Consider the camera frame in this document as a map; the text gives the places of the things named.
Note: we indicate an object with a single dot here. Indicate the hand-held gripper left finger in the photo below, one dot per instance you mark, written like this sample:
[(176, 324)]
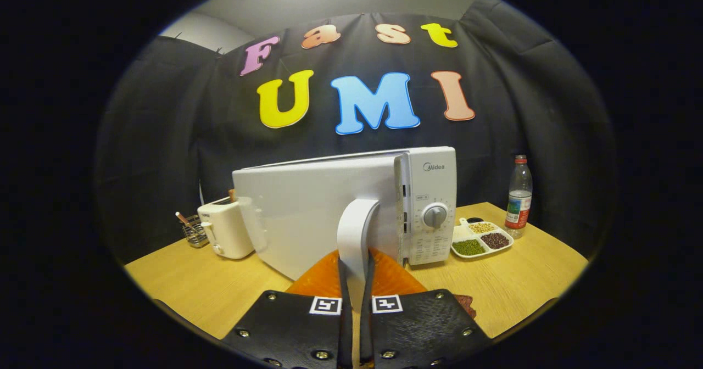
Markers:
[(345, 325)]

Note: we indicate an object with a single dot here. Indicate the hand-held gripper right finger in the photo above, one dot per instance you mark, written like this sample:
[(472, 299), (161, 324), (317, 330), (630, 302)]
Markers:
[(366, 325)]

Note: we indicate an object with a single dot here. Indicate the brown roasted meat piece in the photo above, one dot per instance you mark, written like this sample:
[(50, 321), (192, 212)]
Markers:
[(468, 304)]

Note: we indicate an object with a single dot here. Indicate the white toaster oven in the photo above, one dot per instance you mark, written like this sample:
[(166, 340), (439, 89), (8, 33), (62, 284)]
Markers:
[(307, 210)]

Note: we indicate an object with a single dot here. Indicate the white bread toaster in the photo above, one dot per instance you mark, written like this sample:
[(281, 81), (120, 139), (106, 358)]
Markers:
[(228, 231)]

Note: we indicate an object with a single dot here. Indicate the white divided bean dish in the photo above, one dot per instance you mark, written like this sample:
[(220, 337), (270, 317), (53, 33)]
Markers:
[(468, 247)]

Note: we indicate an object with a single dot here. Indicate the clear plastic water bottle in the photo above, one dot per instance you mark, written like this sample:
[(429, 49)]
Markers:
[(518, 204)]

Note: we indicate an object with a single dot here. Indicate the wooden stick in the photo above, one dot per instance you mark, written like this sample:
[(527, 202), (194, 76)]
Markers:
[(183, 218)]

